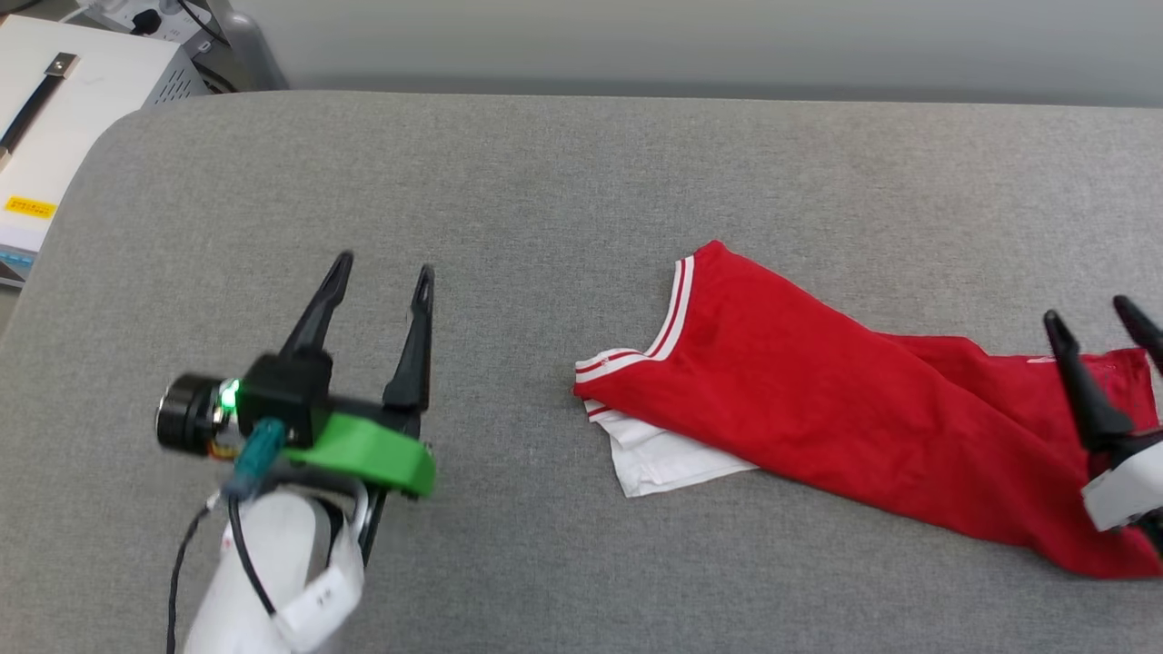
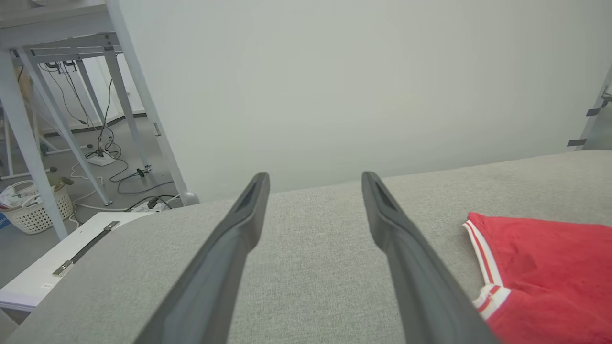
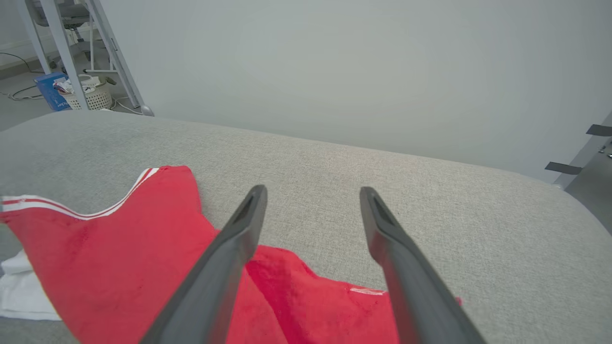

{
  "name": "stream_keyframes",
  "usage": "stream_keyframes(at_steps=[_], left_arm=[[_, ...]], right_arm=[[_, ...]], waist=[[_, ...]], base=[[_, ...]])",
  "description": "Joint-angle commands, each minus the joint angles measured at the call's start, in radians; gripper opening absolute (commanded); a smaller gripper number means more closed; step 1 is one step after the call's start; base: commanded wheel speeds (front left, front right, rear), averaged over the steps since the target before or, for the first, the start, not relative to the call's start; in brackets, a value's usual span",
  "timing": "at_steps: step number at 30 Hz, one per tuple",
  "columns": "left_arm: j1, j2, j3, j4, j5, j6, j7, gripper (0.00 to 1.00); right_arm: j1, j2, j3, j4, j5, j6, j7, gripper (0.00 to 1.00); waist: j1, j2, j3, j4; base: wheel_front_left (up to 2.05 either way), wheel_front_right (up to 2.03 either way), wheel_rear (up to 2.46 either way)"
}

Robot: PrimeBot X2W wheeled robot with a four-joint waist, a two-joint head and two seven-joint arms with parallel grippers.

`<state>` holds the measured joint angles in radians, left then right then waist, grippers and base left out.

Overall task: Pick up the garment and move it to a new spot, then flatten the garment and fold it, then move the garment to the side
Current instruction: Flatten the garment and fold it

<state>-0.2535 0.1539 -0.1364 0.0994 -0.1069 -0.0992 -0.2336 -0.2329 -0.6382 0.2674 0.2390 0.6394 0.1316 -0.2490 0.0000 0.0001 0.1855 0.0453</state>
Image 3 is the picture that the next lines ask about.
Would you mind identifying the white perforated laundry basket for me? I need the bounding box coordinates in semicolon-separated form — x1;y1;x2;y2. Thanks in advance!
60;74;115;111

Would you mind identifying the grey fabric sofa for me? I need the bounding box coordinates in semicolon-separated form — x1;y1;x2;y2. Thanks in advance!
0;110;612;344

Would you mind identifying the blue cardboard box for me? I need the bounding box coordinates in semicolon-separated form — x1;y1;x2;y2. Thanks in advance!
34;72;72;112

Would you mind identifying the grey floor cable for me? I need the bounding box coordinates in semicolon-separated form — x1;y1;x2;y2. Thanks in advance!
0;52;47;101

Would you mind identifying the red and white sports shirt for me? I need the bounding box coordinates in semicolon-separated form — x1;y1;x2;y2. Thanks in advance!
0;165;463;344

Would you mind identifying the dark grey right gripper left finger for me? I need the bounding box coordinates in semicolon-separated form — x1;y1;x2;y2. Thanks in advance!
140;185;268;344

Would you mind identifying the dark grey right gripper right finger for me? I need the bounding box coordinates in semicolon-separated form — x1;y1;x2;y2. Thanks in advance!
360;186;486;344

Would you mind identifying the white metal frame stand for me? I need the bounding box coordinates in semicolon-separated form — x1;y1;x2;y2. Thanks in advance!
16;0;154;117

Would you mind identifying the white laundry in basket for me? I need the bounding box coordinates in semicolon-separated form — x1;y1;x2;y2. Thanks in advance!
54;78;96;95

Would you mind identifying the grey office chair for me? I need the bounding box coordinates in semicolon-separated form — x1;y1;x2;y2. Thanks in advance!
30;0;94;54

